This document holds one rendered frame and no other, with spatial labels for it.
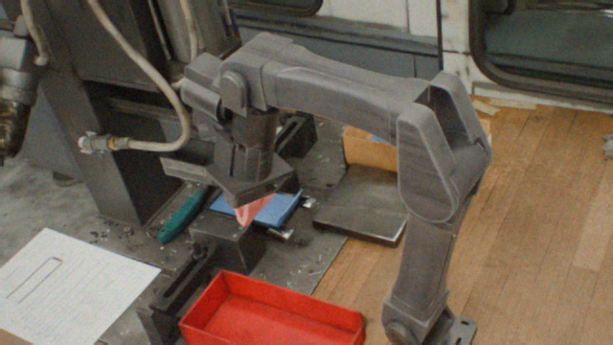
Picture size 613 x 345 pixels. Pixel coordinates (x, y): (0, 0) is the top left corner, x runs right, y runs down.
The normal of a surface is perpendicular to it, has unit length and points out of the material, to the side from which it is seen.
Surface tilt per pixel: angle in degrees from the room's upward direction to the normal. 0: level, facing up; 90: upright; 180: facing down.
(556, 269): 0
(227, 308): 0
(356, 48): 90
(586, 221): 0
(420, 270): 91
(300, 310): 90
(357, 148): 90
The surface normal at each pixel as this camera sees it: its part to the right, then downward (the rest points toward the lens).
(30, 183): -0.16, -0.76
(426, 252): -0.53, 0.61
